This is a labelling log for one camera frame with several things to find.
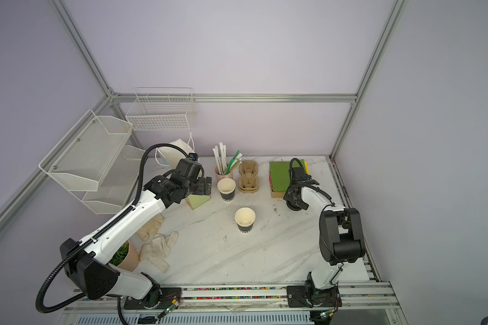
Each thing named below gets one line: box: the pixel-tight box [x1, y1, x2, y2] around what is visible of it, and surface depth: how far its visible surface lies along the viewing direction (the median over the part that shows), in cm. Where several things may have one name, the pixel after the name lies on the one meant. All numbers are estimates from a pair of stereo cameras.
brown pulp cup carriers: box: [238, 159, 259, 194], surface depth 107 cm
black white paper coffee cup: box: [234, 207, 257, 234], surface depth 88 cm
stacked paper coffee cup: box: [216, 177, 236, 202], surface depth 98 cm
